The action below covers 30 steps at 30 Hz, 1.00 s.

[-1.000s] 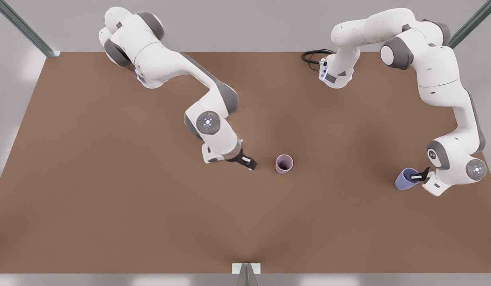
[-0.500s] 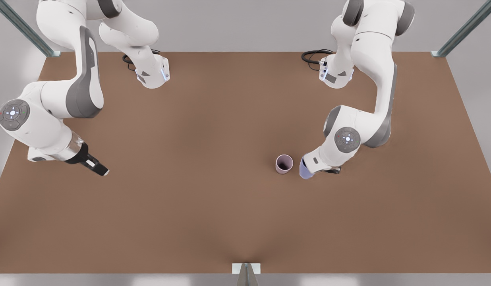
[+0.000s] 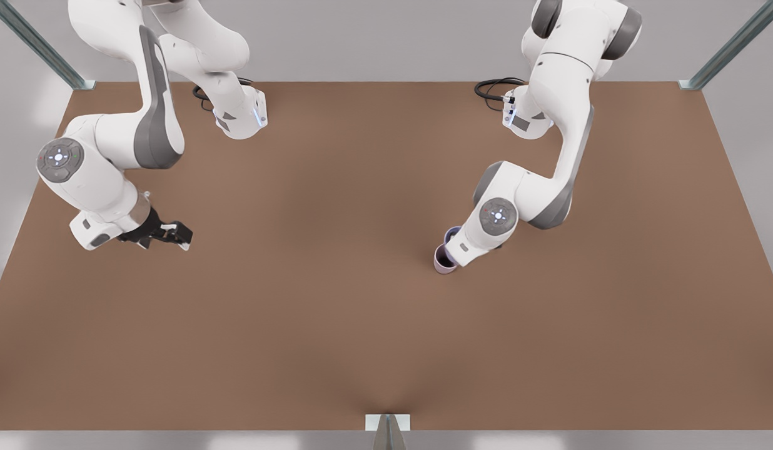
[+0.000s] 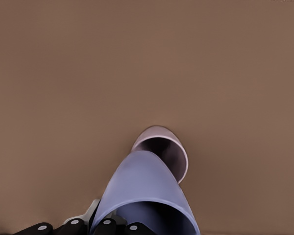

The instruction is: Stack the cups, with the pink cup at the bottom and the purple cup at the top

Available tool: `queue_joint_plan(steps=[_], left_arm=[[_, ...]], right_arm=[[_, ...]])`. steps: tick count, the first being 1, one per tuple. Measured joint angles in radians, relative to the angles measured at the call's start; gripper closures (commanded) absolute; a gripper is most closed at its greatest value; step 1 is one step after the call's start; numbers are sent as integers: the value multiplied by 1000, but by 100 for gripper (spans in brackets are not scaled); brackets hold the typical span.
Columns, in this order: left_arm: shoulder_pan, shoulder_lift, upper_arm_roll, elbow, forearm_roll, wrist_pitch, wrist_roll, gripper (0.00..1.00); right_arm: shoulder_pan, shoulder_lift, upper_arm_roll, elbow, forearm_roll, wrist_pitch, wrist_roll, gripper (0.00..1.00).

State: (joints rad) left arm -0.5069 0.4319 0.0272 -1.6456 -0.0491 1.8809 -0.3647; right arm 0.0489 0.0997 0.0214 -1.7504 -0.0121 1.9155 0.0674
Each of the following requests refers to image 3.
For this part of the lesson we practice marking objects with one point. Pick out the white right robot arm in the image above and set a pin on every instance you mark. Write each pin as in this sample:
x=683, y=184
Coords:
x=105, y=144

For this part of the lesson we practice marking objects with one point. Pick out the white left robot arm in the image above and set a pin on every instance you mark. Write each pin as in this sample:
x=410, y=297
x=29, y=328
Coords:
x=558, y=94

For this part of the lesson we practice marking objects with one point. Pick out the pink cup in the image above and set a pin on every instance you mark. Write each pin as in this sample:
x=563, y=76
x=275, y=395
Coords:
x=443, y=260

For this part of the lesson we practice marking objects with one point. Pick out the purple cup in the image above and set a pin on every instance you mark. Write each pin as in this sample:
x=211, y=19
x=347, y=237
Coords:
x=449, y=235

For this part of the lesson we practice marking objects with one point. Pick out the silver frame post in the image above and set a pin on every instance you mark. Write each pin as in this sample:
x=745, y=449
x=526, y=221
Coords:
x=388, y=431
x=36, y=42
x=730, y=44

